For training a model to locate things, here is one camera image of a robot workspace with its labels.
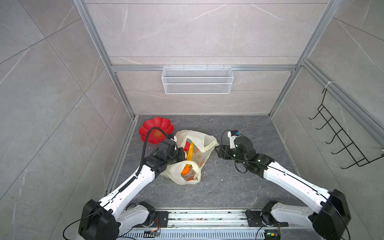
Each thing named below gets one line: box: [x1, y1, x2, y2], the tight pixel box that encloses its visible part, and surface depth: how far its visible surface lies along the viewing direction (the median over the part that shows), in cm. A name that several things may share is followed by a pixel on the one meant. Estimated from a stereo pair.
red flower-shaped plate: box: [138, 117, 175, 145], surface depth 113 cm
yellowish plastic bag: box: [160, 130, 220, 185], surface depth 78 cm
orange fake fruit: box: [181, 165, 191, 176], surface depth 70 cm
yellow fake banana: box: [187, 142, 195, 161], surface depth 99 cm
